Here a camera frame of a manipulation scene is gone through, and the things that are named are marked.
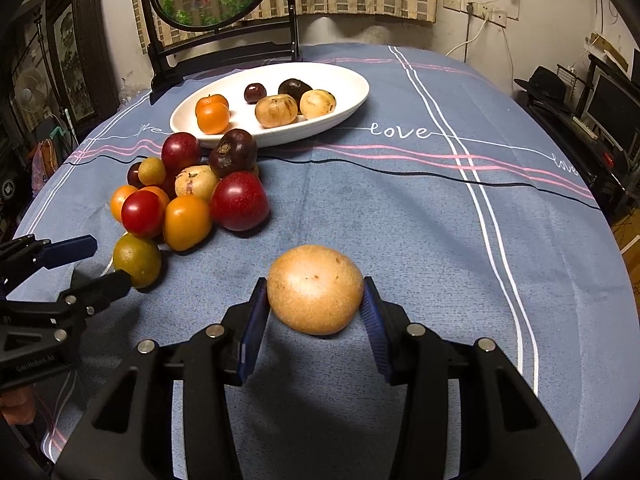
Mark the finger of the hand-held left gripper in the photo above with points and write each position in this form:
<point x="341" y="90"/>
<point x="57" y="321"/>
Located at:
<point x="107" y="287"/>
<point x="70" y="250"/>

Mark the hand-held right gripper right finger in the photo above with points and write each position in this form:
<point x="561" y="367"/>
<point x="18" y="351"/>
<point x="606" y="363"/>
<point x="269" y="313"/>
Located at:
<point x="375" y="330"/>

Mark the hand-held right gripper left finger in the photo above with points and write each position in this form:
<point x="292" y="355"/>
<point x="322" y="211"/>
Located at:
<point x="252" y="330"/>

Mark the green tangerine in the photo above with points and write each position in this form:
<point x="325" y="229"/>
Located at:
<point x="137" y="260"/>

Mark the orange tangerine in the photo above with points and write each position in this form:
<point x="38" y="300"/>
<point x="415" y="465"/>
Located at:
<point x="213" y="120"/>
<point x="160" y="194"/>
<point x="120" y="202"/>
<point x="212" y="100"/>

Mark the large tan round fruit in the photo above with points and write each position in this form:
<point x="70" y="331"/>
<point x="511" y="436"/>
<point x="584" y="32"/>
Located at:
<point x="315" y="290"/>

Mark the yellow-orange citrus fruit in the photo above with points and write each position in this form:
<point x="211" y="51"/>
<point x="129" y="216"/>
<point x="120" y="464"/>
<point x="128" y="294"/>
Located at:
<point x="187" y="222"/>

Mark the small yellow-brown fruit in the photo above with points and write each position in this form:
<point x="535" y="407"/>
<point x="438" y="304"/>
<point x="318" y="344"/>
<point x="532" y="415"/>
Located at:
<point x="151" y="171"/>

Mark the small red plum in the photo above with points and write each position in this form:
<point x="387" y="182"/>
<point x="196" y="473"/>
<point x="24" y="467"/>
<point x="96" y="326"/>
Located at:
<point x="170" y="186"/>

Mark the dark purple passion fruit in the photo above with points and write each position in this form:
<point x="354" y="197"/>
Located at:
<point x="295" y="87"/>
<point x="233" y="152"/>

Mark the tan speckled fruit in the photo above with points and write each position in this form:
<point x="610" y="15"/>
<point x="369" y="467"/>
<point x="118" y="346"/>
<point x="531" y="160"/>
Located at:
<point x="276" y="110"/>

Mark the pale yellow round fruit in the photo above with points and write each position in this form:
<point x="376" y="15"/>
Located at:
<point x="317" y="104"/>

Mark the dark purple plum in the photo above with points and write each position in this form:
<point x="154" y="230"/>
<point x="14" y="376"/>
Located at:
<point x="254" y="92"/>
<point x="133" y="175"/>

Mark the white oval plate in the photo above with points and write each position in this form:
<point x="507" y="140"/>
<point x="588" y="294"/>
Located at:
<point x="345" y="85"/>

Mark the glossy red tomato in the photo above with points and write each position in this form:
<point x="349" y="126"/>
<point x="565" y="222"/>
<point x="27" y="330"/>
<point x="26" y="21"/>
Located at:
<point x="143" y="213"/>

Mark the pink cloth bag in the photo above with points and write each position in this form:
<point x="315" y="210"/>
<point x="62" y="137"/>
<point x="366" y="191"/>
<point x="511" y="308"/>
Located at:
<point x="45" y="165"/>

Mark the pale speckled fruit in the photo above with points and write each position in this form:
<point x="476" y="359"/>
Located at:
<point x="196" y="182"/>

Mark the white electric fan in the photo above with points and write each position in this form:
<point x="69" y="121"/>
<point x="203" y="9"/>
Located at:
<point x="31" y="87"/>

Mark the clear plastic bags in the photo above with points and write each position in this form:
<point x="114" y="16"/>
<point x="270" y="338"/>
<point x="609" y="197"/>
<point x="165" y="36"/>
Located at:
<point x="132" y="90"/>

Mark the dark framed landscape painting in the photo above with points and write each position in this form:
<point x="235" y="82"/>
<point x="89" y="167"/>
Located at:
<point x="75" y="65"/>

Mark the black equipment rack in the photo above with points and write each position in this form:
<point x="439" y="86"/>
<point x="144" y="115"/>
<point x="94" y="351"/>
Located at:
<point x="595" y="160"/>

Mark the goldfish embroidery table screen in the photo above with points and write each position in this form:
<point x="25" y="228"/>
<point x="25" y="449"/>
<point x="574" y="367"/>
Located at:
<point x="220" y="0"/>

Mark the black hat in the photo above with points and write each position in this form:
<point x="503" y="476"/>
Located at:
<point x="547" y="82"/>

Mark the black monitor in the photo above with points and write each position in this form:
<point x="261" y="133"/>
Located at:
<point x="612" y="105"/>

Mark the white wall socket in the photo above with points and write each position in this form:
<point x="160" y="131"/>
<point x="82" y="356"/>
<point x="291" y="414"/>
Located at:
<point x="482" y="10"/>
<point x="453" y="0"/>
<point x="500" y="18"/>

